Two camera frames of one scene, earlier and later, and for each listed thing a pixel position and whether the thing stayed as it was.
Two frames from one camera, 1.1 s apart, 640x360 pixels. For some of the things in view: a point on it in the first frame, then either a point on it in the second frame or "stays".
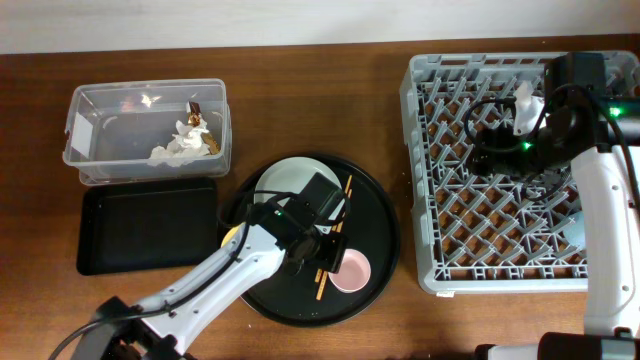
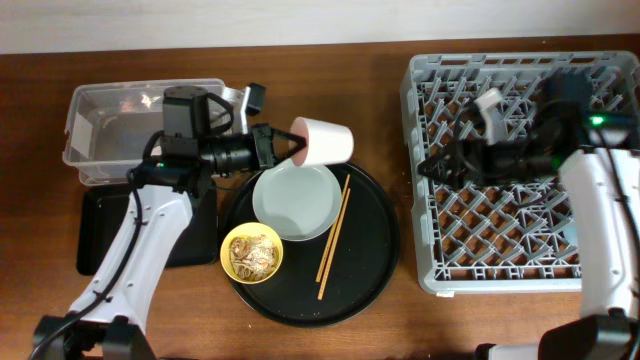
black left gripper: x=333 y=254 to x=260 y=145
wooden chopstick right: x=324 y=275 stays
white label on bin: x=82 y=135 stays
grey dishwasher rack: x=483 y=233 stays
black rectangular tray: x=146 y=225 stays
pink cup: x=354 y=273 to x=327 y=142
